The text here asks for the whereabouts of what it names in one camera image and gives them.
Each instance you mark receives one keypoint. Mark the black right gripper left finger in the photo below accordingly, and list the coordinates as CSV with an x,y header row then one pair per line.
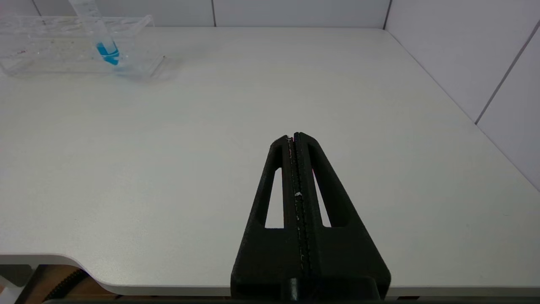
x,y
263,253

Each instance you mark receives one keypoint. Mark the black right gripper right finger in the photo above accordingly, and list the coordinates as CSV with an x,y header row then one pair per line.
x,y
346,253

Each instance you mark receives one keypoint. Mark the clear acrylic test tube rack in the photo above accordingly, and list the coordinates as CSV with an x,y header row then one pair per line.
x,y
135,55

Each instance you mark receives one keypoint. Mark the test tube with blue pigment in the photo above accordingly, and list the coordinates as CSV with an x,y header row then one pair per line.
x,y
107,51

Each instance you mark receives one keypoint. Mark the white table frame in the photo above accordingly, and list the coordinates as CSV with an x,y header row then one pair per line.
x,y
8,291

